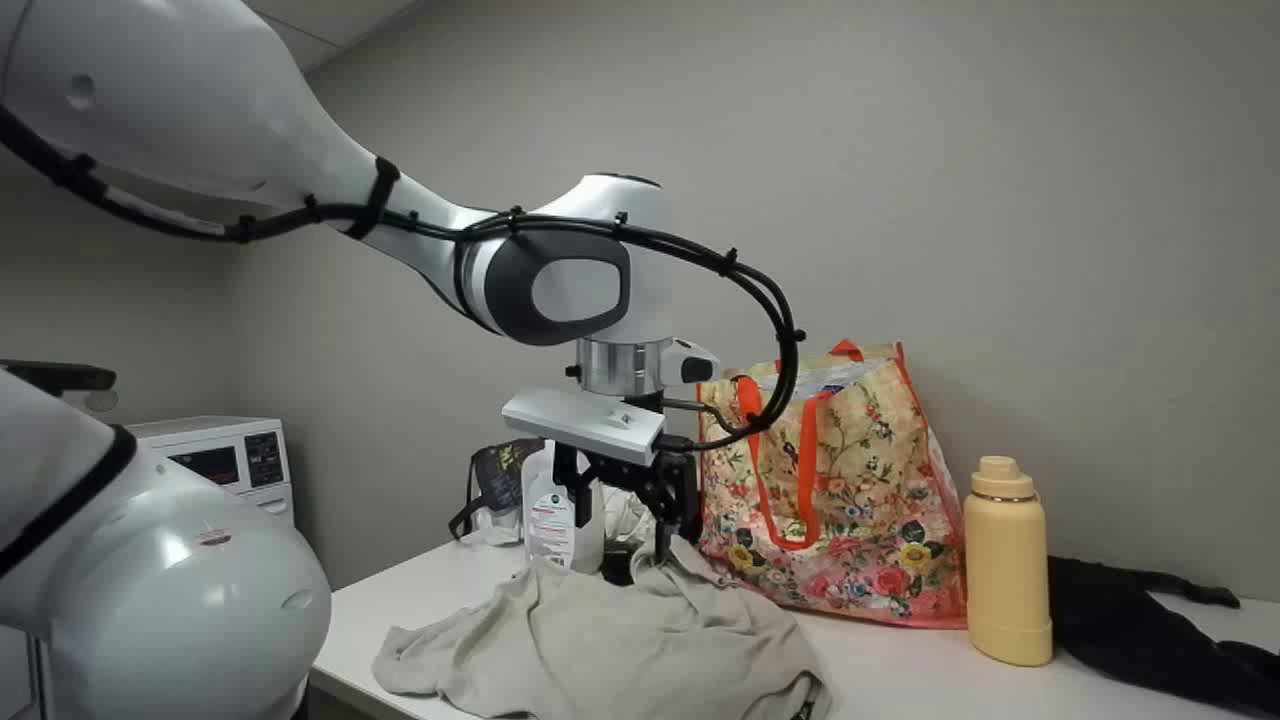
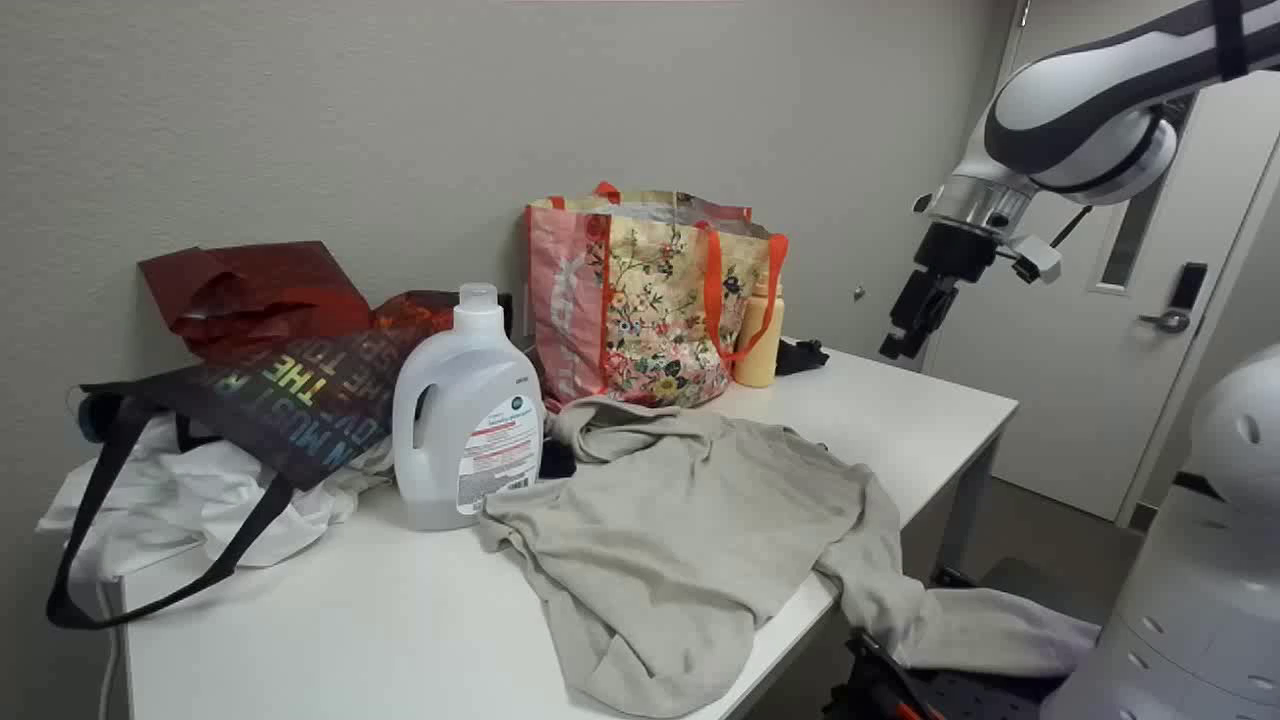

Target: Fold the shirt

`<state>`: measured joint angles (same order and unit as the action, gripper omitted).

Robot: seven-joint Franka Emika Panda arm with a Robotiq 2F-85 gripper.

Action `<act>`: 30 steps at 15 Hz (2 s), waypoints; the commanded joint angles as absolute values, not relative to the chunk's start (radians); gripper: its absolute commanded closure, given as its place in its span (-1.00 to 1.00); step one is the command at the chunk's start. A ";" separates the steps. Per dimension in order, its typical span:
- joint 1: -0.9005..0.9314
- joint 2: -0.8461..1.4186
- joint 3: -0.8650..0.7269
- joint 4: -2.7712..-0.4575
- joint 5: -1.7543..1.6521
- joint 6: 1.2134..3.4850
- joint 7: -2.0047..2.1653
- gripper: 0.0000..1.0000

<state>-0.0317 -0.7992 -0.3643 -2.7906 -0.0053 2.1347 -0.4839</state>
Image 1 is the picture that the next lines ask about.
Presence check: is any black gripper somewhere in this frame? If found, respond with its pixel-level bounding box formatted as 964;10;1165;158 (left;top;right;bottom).
551;444;697;572

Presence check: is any beige sweatshirt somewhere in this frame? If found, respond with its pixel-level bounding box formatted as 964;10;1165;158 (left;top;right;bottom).
372;539;831;720

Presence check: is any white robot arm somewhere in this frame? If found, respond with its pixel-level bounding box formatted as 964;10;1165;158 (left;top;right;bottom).
0;0;691;720

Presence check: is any white detergent jug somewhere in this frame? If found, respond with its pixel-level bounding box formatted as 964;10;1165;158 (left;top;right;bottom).
522;441;606;572

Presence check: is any floral tote bag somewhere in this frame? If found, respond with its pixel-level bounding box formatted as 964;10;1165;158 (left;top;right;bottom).
700;341;967;628

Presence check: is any yellow water bottle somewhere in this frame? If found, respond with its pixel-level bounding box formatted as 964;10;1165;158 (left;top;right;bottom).
964;455;1051;670

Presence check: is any black cloth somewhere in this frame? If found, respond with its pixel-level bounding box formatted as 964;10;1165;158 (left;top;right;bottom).
1050;557;1280;720

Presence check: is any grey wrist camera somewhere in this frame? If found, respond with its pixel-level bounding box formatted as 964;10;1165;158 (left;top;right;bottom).
504;387;666;469

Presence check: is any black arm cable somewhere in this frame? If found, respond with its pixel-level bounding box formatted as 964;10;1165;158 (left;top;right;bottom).
0;104;810;455

